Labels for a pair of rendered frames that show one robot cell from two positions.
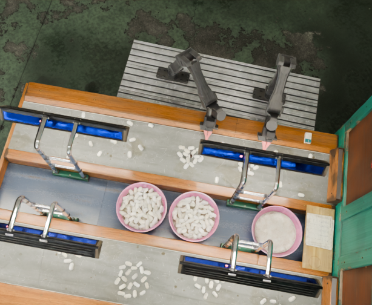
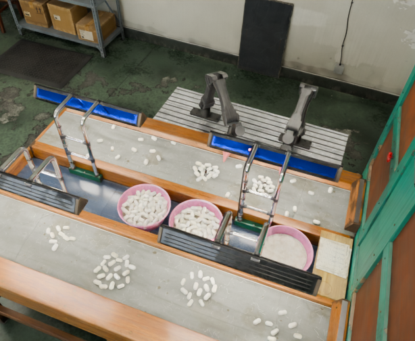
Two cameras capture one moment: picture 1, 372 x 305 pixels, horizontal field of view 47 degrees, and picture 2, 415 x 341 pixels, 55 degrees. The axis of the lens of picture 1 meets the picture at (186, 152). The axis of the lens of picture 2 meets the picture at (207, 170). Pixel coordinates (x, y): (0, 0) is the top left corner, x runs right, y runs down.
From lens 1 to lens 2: 93 cm
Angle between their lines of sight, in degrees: 23
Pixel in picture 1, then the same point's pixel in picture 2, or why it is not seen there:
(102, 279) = (82, 265)
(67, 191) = (78, 187)
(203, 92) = (226, 107)
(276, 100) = (295, 119)
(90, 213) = (92, 210)
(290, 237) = (299, 261)
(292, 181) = (308, 208)
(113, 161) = (129, 166)
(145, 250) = (136, 246)
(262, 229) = (268, 248)
